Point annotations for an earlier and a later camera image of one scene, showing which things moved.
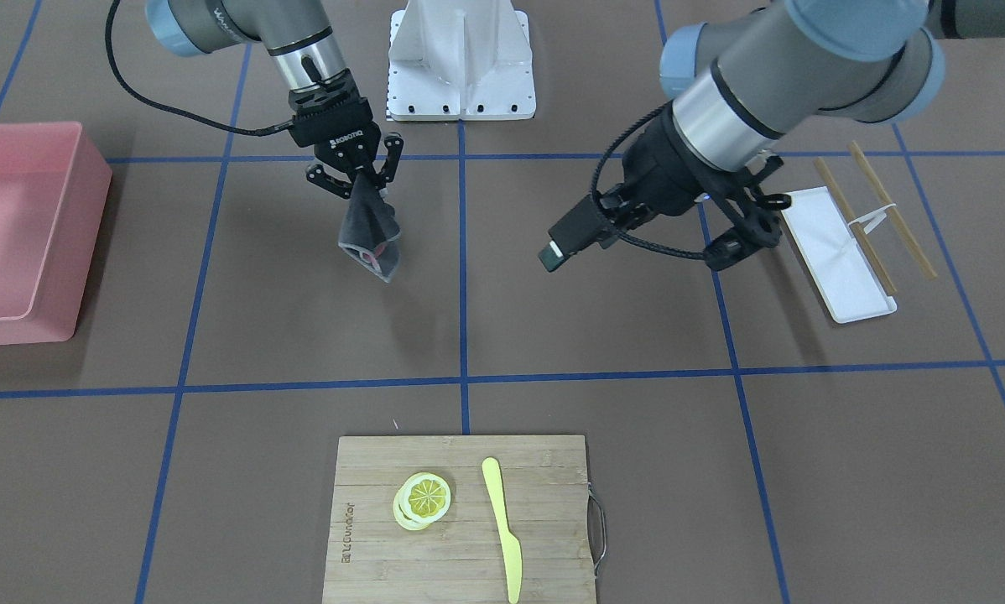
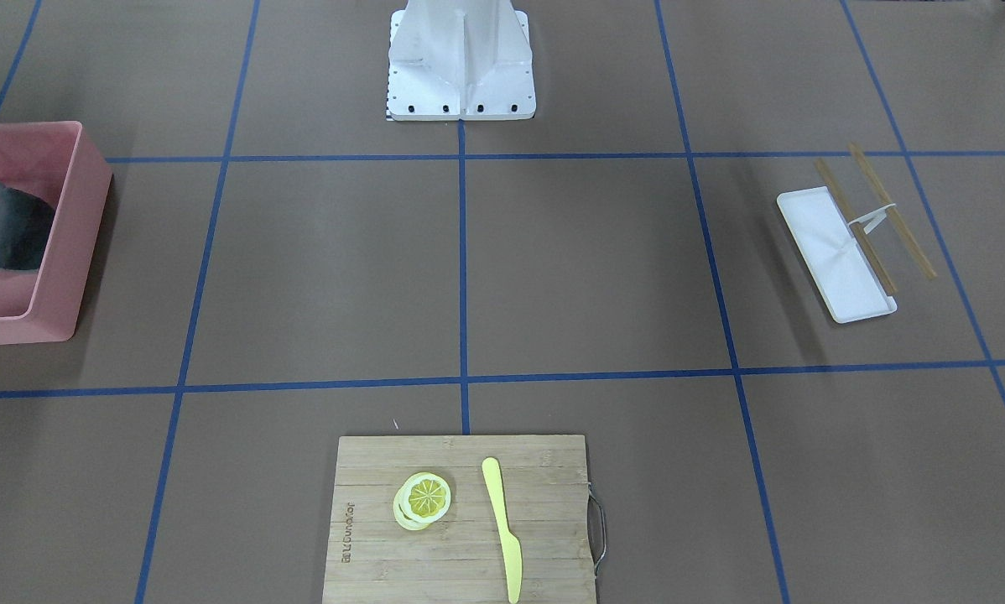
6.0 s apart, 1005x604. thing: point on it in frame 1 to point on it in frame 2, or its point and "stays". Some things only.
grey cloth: [370, 233] to [9, 227]
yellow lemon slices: [422, 498] stays
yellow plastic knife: [511, 549] stays
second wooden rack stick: [928, 270] stays
